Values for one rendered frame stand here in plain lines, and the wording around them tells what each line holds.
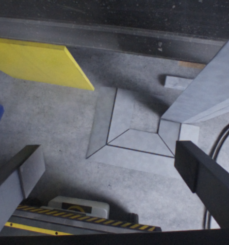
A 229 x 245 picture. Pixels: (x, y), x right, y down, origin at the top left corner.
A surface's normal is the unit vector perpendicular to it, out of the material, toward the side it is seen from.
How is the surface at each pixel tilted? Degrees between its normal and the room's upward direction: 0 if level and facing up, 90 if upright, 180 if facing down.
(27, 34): 0
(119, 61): 0
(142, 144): 7
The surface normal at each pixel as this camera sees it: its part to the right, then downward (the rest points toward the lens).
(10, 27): -0.11, -0.14
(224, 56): -0.30, 0.95
